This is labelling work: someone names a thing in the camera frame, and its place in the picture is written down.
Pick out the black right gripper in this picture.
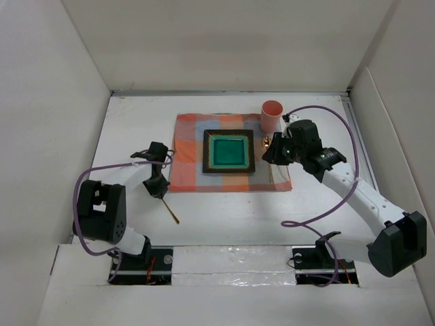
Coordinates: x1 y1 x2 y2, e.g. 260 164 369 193
262 132 305 166

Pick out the checkered orange blue cloth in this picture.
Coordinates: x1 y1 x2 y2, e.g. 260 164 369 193
169 113 292 192

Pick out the gold spoon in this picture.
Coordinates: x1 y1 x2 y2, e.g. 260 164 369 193
260 135 275 185

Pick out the gold fork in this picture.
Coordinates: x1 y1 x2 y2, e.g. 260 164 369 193
162 198 180 225

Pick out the green black square plate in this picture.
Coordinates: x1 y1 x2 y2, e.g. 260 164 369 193
203 129 256 174

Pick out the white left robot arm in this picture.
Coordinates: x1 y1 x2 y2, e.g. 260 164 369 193
73 142 172 270

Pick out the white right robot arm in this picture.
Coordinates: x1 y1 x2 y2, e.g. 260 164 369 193
262 115 427 277

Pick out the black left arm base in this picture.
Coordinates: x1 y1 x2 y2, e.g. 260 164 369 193
109 247 173 286

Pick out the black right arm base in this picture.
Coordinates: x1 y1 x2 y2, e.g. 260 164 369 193
287 240 359 286

